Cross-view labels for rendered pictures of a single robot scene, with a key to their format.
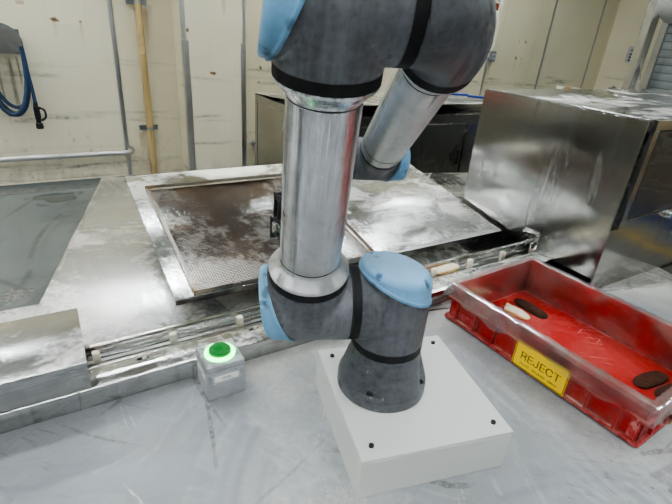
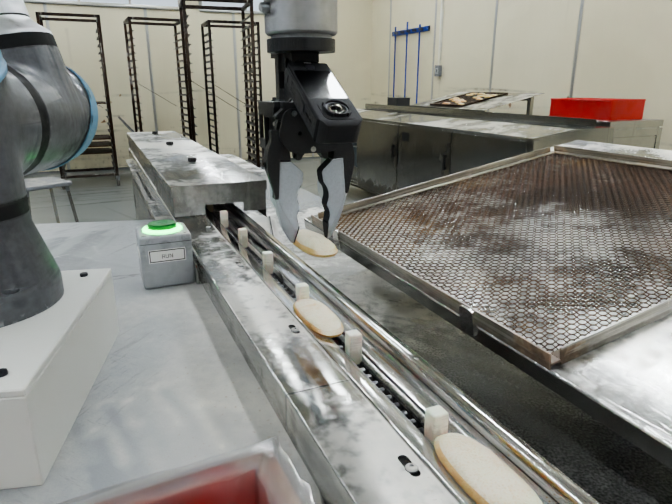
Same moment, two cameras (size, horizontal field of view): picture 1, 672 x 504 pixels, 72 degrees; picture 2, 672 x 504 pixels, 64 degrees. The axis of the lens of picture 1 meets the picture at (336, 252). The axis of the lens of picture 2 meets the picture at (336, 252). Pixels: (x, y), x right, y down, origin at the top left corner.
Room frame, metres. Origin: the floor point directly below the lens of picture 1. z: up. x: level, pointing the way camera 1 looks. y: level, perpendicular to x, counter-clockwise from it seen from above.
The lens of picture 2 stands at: (1.04, -0.50, 1.10)
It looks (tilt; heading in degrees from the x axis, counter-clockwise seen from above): 17 degrees down; 99
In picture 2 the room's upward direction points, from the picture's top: straight up
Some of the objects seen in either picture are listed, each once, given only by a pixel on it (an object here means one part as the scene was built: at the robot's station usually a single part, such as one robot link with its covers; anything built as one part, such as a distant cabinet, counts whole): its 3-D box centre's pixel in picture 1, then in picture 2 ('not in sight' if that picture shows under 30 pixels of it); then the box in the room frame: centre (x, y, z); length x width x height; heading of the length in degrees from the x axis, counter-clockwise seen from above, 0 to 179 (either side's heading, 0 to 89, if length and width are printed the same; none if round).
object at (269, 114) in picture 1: (387, 158); not in sight; (3.75, -0.35, 0.51); 1.93 x 1.05 x 1.02; 123
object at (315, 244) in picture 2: not in sight; (312, 240); (0.92, 0.07, 0.93); 0.10 x 0.04 x 0.01; 123
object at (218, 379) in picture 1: (220, 374); (167, 265); (0.67, 0.20, 0.84); 0.08 x 0.08 x 0.11; 33
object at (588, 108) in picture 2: not in sight; (595, 108); (2.21, 3.66, 0.94); 0.51 x 0.36 x 0.13; 127
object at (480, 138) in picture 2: not in sight; (458, 155); (1.33, 4.27, 0.51); 3.00 x 1.26 x 1.03; 123
